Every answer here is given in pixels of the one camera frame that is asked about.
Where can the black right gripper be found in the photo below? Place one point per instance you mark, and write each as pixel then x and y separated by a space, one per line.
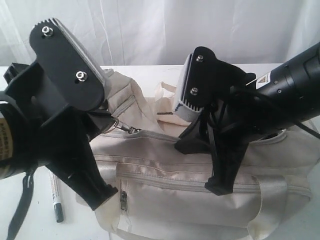
pixel 225 145

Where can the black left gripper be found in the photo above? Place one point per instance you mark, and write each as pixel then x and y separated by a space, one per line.
pixel 39 128

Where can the cream fabric duffel bag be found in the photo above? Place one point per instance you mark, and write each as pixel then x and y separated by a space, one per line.
pixel 161 192

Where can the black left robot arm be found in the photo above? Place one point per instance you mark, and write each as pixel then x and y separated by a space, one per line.
pixel 48 118

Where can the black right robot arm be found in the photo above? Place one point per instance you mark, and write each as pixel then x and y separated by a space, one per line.
pixel 286 96

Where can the green-capped white marker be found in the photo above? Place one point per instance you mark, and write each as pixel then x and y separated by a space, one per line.
pixel 56 197

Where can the white backdrop curtain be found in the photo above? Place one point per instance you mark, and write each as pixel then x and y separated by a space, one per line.
pixel 164 32

